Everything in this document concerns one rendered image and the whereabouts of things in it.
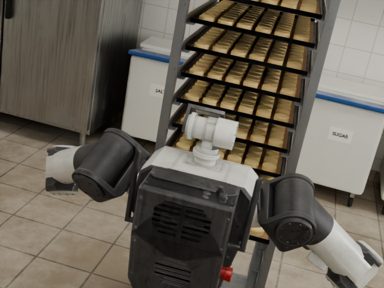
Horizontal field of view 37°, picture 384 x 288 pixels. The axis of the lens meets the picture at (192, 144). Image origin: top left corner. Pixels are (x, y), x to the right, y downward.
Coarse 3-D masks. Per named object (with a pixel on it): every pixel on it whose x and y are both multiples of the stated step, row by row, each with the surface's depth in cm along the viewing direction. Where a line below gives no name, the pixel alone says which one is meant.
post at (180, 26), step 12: (180, 0) 180; (180, 12) 182; (180, 24) 183; (180, 36) 184; (180, 48) 186; (168, 72) 189; (168, 84) 190; (168, 96) 192; (168, 108) 193; (168, 120) 195; (156, 144) 198
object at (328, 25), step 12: (336, 0) 171; (336, 12) 172; (324, 24) 174; (324, 36) 175; (324, 48) 177; (324, 60) 178; (312, 72) 180; (312, 84) 181; (312, 96) 182; (312, 108) 184; (300, 120) 185; (300, 132) 187; (300, 144) 188; (288, 168) 192; (264, 264) 205; (264, 276) 207
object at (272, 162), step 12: (180, 144) 203; (192, 144) 208; (240, 144) 213; (228, 156) 201; (240, 156) 205; (252, 156) 204; (264, 156) 212; (276, 156) 208; (264, 168) 198; (276, 168) 198
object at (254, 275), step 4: (256, 244) 242; (256, 248) 239; (252, 264) 228; (252, 268) 225; (252, 272) 222; (256, 272) 222; (252, 276) 219; (256, 276) 220; (252, 280) 217; (256, 280) 215; (252, 284) 215; (256, 284) 210
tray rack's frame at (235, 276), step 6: (306, 84) 243; (306, 90) 243; (300, 108) 246; (300, 114) 247; (264, 252) 273; (234, 276) 280; (240, 276) 281; (246, 276) 282; (258, 276) 277; (222, 282) 273; (228, 282) 274; (234, 282) 275; (240, 282) 276
